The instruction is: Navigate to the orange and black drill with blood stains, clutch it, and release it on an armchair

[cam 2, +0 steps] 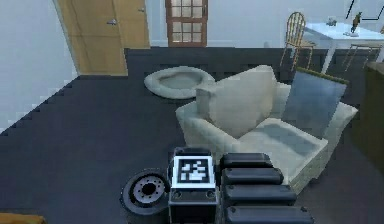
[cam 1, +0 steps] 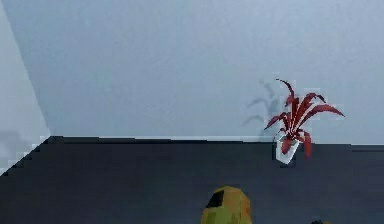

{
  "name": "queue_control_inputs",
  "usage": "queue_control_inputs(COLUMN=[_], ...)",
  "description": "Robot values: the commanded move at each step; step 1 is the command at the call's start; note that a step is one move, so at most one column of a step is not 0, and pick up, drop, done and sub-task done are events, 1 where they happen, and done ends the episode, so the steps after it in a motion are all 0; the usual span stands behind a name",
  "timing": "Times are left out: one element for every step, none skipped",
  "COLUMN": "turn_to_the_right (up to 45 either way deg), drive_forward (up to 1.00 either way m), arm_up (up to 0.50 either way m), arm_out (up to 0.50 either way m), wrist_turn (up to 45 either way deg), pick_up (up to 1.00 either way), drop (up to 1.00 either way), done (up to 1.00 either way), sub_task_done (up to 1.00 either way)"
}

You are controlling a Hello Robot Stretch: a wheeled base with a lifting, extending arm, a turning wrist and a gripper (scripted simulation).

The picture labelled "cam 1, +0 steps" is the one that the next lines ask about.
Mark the red plant in white pot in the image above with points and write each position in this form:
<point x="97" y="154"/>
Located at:
<point x="293" y="133"/>

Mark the small dark and orange object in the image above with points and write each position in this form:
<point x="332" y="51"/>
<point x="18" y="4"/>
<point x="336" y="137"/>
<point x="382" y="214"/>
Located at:
<point x="320" y="222"/>

